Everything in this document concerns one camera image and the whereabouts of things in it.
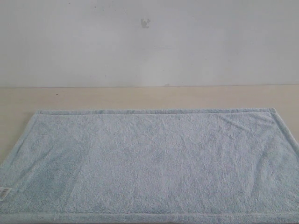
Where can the light blue fleece towel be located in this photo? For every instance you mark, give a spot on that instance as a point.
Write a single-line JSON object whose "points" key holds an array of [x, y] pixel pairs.
{"points": [[198, 166]]}

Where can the white printed paper label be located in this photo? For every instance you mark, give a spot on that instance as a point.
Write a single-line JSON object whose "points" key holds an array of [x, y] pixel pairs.
{"points": [[4, 191]]}

